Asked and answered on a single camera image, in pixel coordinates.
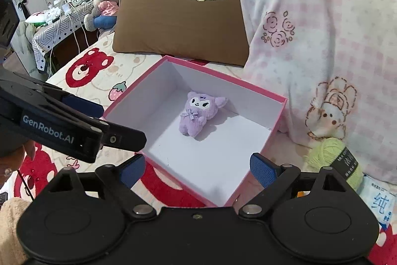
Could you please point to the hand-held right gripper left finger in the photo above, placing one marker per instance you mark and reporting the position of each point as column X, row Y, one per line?
column 133, row 170

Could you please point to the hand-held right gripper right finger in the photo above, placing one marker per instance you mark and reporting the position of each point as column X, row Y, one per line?
column 263, row 170

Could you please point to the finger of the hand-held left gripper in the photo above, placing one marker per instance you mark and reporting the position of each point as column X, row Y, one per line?
column 83, row 106
column 124, row 137

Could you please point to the pink cardboard box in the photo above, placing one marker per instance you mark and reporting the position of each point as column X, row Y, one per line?
column 217, row 144

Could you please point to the purple plush toy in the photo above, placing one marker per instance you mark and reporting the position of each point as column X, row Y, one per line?
column 198, row 116

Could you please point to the white blue wet wipes packet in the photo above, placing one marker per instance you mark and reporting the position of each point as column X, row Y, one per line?
column 380, row 203

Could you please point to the person's left hand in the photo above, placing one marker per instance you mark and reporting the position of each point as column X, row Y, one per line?
column 21, row 154

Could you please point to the green yarn ball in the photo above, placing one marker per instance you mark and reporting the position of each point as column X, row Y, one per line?
column 325, row 153

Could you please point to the table with patterned cloth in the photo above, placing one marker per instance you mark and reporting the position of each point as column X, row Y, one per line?
column 55, row 32

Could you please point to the blue plush piece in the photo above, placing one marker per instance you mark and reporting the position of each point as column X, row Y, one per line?
column 104, row 21

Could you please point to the beige fluffy cloth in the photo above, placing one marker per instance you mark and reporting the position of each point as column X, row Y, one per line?
column 9, row 227

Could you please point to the brown pillow with cloud embroidery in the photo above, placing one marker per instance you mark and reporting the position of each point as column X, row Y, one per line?
column 161, row 19

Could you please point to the pink checked fleece blanket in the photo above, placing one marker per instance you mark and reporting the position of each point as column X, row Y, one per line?
column 325, row 35

